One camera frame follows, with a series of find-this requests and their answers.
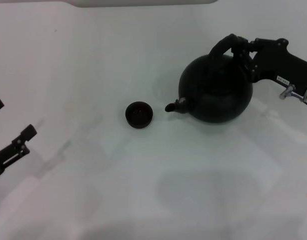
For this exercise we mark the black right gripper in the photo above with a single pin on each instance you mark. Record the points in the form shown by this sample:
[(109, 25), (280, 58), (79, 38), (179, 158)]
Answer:
[(276, 62)]

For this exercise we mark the black round teapot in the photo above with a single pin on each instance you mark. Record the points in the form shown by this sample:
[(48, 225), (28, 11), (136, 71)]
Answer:
[(213, 95)]

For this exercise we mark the small dark teacup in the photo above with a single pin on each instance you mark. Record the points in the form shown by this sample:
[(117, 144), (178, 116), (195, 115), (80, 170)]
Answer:
[(139, 115)]

